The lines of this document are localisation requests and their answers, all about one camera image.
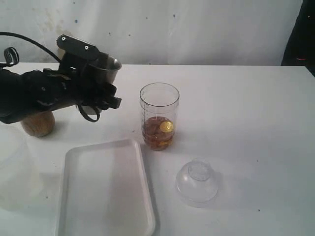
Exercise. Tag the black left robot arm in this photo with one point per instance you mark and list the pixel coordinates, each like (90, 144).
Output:
(17, 91)

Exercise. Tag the clear plastic shaker cup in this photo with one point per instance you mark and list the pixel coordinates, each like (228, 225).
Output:
(159, 104)

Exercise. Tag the white backdrop cloth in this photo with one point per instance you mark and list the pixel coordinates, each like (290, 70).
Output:
(192, 32)

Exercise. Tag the brown and yellow coins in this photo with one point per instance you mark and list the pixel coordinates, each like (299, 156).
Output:
(153, 136)

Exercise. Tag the white rectangular tray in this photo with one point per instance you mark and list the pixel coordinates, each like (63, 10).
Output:
(104, 192)

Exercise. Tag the brown wooden cup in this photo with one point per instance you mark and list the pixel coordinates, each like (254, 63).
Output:
(39, 125)

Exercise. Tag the translucent plastic container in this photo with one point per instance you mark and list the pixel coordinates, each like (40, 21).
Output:
(20, 180)

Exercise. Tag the stainless steel cup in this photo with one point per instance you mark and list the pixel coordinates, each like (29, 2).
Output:
(104, 69)

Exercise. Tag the clear dome shaker lid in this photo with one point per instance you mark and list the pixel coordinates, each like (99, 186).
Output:
(196, 183)

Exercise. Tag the gold coin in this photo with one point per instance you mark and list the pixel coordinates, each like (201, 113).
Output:
(167, 126)

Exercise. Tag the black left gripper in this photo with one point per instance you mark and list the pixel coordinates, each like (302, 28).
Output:
(70, 83)

